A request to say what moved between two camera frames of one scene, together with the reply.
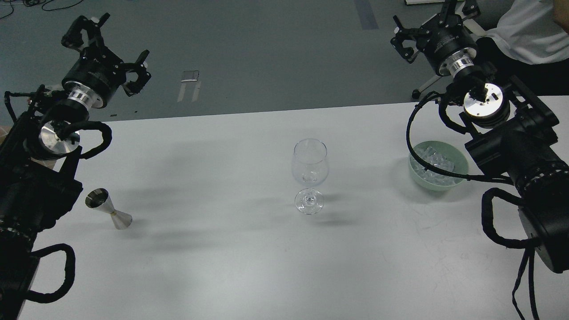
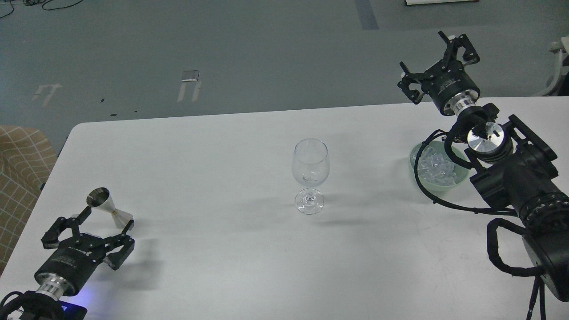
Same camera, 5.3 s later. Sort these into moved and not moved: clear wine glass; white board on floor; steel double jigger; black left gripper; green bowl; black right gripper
Moved: black left gripper; black right gripper
Not moved: white board on floor; steel double jigger; clear wine glass; green bowl
